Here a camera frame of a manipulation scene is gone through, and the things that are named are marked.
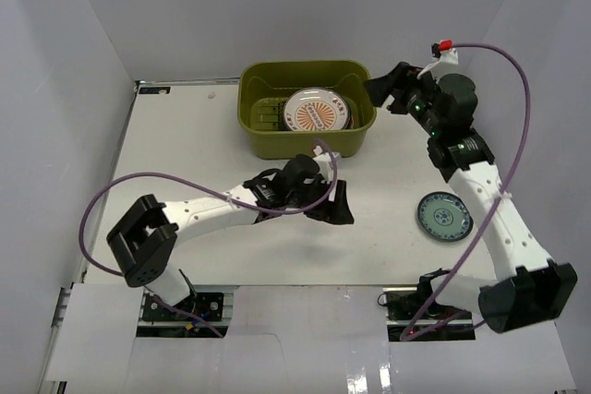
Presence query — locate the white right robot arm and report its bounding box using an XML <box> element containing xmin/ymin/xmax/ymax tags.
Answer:
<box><xmin>364</xmin><ymin>62</ymin><xmax>577</xmax><ymax>333</ymax></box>

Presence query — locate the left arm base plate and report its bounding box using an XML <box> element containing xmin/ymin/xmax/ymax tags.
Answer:
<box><xmin>136</xmin><ymin>292</ymin><xmax>233</xmax><ymax>339</ymax></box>

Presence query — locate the olive green plastic bin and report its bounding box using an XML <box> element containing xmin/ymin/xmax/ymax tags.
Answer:
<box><xmin>237</xmin><ymin>60</ymin><xmax>377</xmax><ymax>160</ymax></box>

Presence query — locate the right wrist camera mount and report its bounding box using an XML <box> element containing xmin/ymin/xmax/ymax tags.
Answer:
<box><xmin>417</xmin><ymin>40</ymin><xmax>459</xmax><ymax>80</ymax></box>

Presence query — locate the white plate orange sunburst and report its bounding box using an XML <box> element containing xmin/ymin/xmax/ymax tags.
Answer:
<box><xmin>283</xmin><ymin>88</ymin><xmax>351</xmax><ymax>132</ymax></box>

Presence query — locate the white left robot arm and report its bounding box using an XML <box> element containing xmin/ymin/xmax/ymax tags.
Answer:
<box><xmin>106</xmin><ymin>151</ymin><xmax>355</xmax><ymax>319</ymax></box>

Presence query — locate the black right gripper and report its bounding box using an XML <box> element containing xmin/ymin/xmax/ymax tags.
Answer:
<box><xmin>363</xmin><ymin>64</ymin><xmax>443</xmax><ymax>137</ymax></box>

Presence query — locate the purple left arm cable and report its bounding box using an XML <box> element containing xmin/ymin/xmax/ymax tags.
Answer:
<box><xmin>78</xmin><ymin>137</ymin><xmax>341</xmax><ymax>338</ymax></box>

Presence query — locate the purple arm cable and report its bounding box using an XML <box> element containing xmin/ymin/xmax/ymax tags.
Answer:
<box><xmin>399</xmin><ymin>42</ymin><xmax>531</xmax><ymax>343</ymax></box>
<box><xmin>78</xmin><ymin>137</ymin><xmax>341</xmax><ymax>338</ymax></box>

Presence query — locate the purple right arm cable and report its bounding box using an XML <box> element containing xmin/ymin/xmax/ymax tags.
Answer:
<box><xmin>399</xmin><ymin>42</ymin><xmax>531</xmax><ymax>343</ymax></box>

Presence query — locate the blue white patterned plate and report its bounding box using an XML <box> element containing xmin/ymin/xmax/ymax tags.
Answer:
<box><xmin>416</xmin><ymin>191</ymin><xmax>474</xmax><ymax>243</ymax></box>

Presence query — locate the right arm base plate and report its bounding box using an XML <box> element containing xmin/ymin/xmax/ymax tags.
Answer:
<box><xmin>377</xmin><ymin>285</ymin><xmax>476</xmax><ymax>343</ymax></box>

